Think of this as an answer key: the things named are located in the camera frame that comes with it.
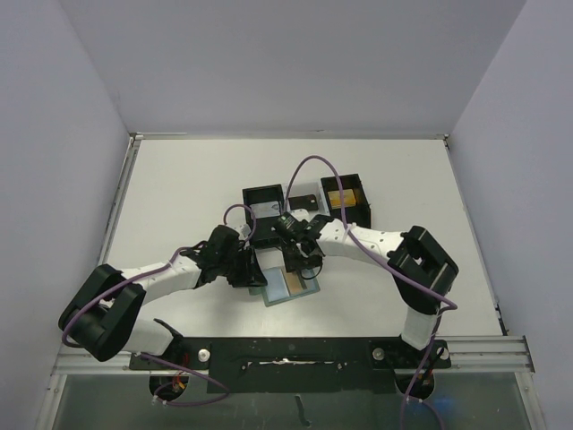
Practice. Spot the gold credit card in bin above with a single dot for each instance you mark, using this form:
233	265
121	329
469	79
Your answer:
347	198

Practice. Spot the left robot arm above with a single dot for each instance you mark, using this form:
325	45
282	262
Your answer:
104	315

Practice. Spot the silver card in left bin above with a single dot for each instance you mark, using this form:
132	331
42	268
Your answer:
266	209

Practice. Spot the green card holder wallet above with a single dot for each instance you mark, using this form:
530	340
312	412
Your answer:
275	293

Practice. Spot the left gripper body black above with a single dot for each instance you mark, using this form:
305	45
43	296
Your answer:
230	266

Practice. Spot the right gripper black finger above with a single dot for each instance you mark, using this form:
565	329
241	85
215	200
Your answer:
310	261
293	259

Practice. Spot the black card in white bin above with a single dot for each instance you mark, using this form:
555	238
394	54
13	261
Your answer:
306	202

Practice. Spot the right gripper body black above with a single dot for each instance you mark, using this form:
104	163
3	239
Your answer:
296	258

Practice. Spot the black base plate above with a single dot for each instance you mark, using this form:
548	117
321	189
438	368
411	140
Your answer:
300	365

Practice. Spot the white middle bin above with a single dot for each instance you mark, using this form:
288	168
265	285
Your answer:
303	188

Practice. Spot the black right bin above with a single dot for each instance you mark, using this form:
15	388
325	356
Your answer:
361	214

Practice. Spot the gold credit card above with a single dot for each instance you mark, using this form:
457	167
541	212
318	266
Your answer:
295	285
347	198

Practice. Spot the aluminium front rail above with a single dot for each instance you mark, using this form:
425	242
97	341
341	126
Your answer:
472	354

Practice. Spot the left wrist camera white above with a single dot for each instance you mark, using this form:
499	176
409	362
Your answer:
244	231

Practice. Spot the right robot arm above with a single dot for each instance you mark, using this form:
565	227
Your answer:
422	270

